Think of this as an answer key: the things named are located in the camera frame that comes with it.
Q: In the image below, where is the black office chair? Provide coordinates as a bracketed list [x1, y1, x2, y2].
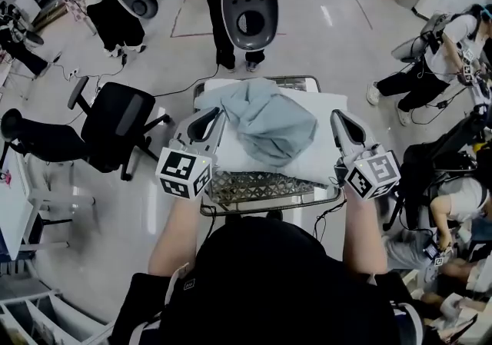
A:
[382, 112, 492, 233]
[0, 108, 93, 164]
[67, 75, 172, 182]

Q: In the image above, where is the white desk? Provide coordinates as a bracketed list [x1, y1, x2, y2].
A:
[0, 143, 97, 264]

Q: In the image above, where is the grey pod backpack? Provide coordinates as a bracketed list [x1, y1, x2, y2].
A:
[391, 12, 457, 65]

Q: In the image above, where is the person's right forearm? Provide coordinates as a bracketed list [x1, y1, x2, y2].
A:
[341, 185, 388, 275]

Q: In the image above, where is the white shelf unit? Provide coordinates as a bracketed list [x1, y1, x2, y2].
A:
[0, 289, 116, 345]

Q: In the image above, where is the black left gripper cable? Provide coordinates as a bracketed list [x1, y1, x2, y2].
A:
[199, 203, 218, 244]

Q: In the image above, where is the white pillow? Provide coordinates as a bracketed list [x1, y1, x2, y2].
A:
[194, 78, 349, 187]

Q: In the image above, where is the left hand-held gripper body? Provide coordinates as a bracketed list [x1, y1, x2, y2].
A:
[155, 106, 227, 199]

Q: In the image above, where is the white backpack shoulder strap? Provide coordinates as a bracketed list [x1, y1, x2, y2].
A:
[390, 299, 424, 345]
[165, 262, 191, 306]

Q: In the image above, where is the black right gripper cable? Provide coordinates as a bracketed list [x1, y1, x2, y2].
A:
[313, 199, 347, 244]

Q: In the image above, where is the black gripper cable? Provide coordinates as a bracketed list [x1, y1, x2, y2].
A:
[313, 199, 347, 244]
[199, 203, 218, 244]

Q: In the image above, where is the light blue pillowcase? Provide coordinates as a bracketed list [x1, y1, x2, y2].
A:
[199, 78, 319, 168]

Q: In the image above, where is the person's left forearm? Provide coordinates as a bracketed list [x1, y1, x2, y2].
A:
[148, 193, 201, 277]

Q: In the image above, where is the checkered cloth table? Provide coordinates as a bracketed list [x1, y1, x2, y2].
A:
[64, 0, 99, 35]

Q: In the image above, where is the person's black shirt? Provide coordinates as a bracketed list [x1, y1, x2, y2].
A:
[111, 216, 424, 345]

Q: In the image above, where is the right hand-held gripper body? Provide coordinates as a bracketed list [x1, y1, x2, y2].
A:
[330, 108, 401, 201]

